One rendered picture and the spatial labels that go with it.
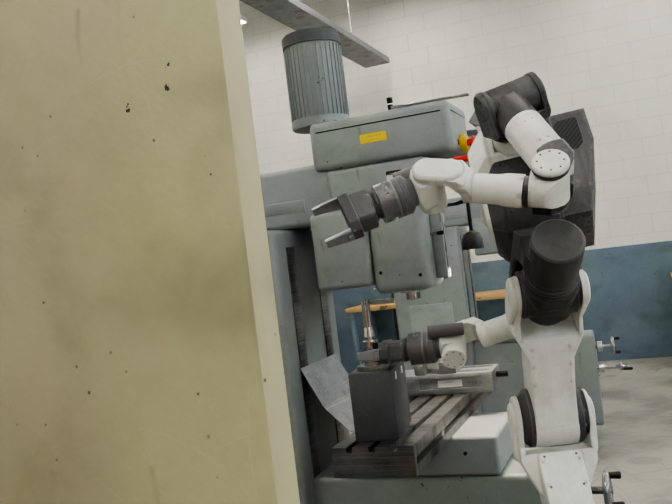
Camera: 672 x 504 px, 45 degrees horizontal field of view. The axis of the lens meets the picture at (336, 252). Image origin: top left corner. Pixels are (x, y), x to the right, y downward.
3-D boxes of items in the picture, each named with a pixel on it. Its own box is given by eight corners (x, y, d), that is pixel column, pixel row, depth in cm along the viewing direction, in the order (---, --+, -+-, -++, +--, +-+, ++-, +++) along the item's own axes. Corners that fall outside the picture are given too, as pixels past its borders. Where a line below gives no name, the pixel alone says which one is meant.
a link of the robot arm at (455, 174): (414, 205, 180) (474, 209, 175) (408, 176, 173) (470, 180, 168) (420, 184, 183) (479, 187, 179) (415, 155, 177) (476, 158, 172)
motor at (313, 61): (358, 126, 282) (347, 35, 282) (338, 120, 263) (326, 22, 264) (306, 136, 289) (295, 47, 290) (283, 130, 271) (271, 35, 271)
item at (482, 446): (518, 445, 274) (513, 410, 274) (501, 476, 241) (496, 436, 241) (378, 449, 292) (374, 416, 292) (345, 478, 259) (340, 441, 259)
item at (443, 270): (451, 276, 264) (443, 212, 264) (448, 277, 260) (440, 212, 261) (439, 277, 266) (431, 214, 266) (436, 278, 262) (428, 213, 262)
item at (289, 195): (385, 218, 281) (378, 161, 281) (363, 218, 260) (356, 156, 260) (187, 246, 310) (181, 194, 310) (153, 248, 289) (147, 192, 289)
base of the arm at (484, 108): (557, 130, 189) (535, 113, 198) (550, 80, 182) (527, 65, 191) (499, 154, 188) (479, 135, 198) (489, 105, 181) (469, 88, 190)
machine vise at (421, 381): (501, 383, 283) (497, 352, 283) (494, 391, 269) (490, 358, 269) (404, 389, 295) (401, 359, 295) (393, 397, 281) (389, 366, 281)
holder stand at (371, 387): (411, 421, 239) (403, 354, 239) (399, 439, 217) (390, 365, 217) (372, 424, 242) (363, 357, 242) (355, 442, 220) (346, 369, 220)
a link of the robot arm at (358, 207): (358, 252, 177) (409, 232, 177) (349, 223, 170) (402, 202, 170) (341, 214, 185) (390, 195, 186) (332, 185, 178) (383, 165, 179)
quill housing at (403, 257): (446, 284, 273) (435, 190, 274) (431, 289, 254) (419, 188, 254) (393, 290, 280) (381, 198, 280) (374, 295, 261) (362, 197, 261)
